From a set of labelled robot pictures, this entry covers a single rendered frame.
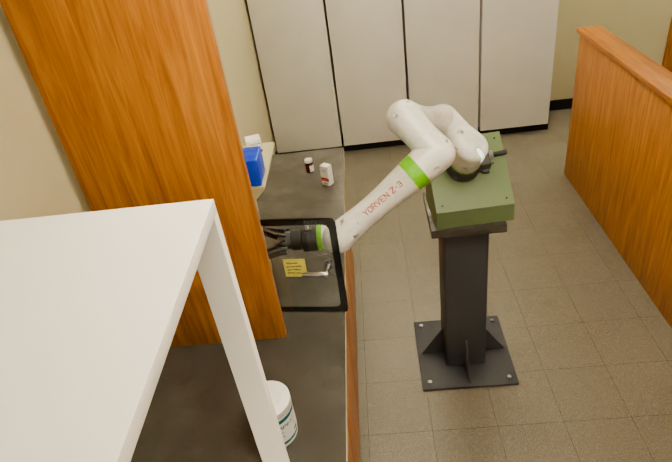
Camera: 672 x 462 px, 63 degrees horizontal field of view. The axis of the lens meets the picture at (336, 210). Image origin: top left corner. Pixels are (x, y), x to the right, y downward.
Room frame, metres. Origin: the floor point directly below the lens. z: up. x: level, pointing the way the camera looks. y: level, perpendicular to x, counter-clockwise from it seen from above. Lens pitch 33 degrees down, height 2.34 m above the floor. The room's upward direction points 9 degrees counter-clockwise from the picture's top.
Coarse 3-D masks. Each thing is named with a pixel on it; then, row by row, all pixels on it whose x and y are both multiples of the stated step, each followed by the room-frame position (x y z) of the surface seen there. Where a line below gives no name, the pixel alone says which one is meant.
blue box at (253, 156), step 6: (246, 150) 1.57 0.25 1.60; (252, 150) 1.56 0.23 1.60; (258, 150) 1.56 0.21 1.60; (246, 156) 1.53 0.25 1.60; (252, 156) 1.52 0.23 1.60; (258, 156) 1.53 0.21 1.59; (246, 162) 1.49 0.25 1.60; (252, 162) 1.49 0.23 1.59; (258, 162) 1.51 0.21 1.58; (252, 168) 1.49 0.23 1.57; (258, 168) 1.50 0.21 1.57; (264, 168) 1.58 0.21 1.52; (252, 174) 1.49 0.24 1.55; (258, 174) 1.49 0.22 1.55; (252, 180) 1.49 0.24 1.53; (258, 180) 1.49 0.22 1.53
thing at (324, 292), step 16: (272, 224) 1.47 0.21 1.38; (288, 224) 1.46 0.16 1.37; (304, 224) 1.45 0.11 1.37; (320, 224) 1.44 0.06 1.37; (272, 240) 1.48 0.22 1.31; (288, 240) 1.46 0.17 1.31; (304, 240) 1.45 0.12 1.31; (320, 240) 1.44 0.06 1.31; (336, 240) 1.43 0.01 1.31; (272, 256) 1.48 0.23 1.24; (288, 256) 1.47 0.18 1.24; (304, 256) 1.45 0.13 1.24; (320, 256) 1.44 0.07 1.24; (336, 256) 1.43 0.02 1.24; (336, 272) 1.43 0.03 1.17; (288, 288) 1.47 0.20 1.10; (304, 288) 1.46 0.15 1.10; (320, 288) 1.45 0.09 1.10; (336, 288) 1.44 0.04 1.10; (288, 304) 1.47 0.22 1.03; (304, 304) 1.46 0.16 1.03; (320, 304) 1.45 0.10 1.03; (336, 304) 1.44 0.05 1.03
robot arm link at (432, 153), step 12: (432, 132) 1.61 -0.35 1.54; (420, 144) 1.60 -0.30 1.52; (432, 144) 1.58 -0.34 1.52; (444, 144) 1.57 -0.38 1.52; (408, 156) 1.59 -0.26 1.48; (420, 156) 1.56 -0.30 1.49; (432, 156) 1.55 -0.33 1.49; (444, 156) 1.55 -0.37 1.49; (408, 168) 1.55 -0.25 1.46; (420, 168) 1.54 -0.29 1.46; (432, 168) 1.54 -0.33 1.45; (444, 168) 1.55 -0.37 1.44; (420, 180) 1.53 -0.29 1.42; (432, 180) 1.56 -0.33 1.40
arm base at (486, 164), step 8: (488, 152) 2.02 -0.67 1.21; (496, 152) 2.03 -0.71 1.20; (504, 152) 2.02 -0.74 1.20; (488, 160) 1.99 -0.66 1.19; (448, 168) 2.02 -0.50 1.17; (480, 168) 1.99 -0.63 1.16; (488, 168) 2.00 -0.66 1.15; (456, 176) 2.00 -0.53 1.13; (464, 176) 1.97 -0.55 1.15; (472, 176) 1.98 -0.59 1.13
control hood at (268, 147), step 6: (264, 144) 1.79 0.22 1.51; (270, 144) 1.78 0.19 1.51; (264, 150) 1.74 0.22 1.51; (270, 150) 1.73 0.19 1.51; (264, 156) 1.69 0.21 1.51; (270, 156) 1.69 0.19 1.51; (264, 162) 1.65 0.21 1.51; (270, 162) 1.65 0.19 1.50; (264, 174) 1.56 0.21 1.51; (264, 180) 1.52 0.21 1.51; (252, 186) 1.50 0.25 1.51; (258, 186) 1.49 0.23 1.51; (264, 186) 1.49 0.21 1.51; (258, 192) 1.48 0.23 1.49
